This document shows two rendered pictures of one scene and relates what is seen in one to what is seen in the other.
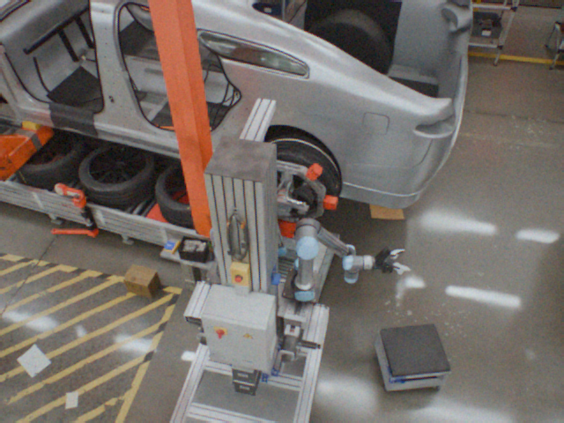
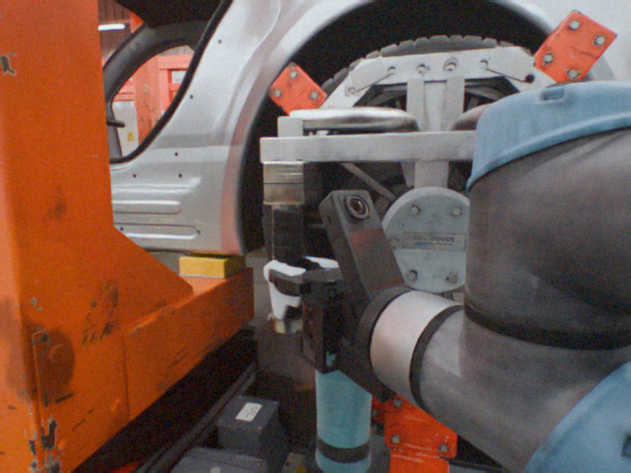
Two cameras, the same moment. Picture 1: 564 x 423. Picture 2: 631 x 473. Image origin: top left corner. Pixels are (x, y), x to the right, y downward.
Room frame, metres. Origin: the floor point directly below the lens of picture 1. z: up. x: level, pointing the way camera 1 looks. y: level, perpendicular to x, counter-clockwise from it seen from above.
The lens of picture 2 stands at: (1.93, 0.20, 0.92)
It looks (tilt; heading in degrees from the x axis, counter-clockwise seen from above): 8 degrees down; 356
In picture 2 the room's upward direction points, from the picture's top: straight up
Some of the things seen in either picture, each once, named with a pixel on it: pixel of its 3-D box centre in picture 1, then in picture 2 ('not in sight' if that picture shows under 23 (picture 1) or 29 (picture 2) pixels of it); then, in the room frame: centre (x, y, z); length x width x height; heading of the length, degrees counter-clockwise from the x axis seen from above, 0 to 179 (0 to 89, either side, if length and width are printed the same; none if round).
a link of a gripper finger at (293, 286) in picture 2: not in sight; (300, 282); (2.29, 0.19, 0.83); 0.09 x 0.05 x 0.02; 36
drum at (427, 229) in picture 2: (285, 200); (430, 234); (2.47, -0.02, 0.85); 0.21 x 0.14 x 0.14; 161
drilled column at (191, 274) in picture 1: (191, 270); not in sight; (2.31, 0.73, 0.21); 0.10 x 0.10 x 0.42; 71
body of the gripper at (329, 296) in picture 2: not in sight; (356, 320); (2.25, 0.14, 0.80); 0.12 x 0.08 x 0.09; 26
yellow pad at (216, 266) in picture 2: not in sight; (214, 262); (2.96, 0.40, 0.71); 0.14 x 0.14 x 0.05; 71
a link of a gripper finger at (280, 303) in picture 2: not in sight; (279, 292); (2.33, 0.21, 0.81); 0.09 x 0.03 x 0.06; 36
